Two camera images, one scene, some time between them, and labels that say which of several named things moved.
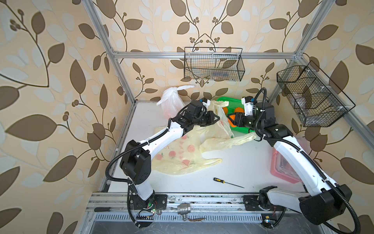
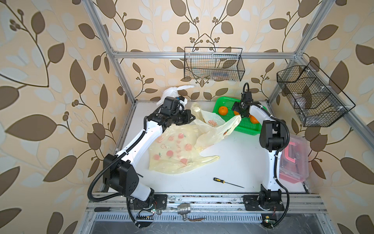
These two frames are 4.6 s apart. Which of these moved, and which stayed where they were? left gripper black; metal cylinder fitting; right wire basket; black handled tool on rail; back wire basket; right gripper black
Moved: left gripper black; right gripper black
Stayed: black handled tool on rail; back wire basket; right wire basket; metal cylinder fitting
